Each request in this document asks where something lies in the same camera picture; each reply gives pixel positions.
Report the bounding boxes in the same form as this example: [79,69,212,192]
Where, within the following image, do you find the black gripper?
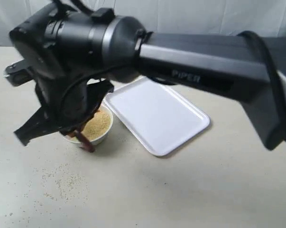
[14,73,114,146]

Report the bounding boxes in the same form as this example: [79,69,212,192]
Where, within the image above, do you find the dark brown wooden spoon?
[67,108,101,153]

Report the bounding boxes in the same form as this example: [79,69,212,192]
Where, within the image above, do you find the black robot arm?
[9,0,286,150]

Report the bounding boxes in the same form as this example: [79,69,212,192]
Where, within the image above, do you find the white ceramic bowl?
[63,105,114,146]

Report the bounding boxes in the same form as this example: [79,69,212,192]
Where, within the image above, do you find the white rectangular plastic tray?
[104,78,210,157]

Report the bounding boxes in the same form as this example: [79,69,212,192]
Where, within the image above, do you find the white backdrop curtain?
[0,0,286,46]

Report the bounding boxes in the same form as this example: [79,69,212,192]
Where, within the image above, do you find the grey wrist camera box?
[4,59,34,87]

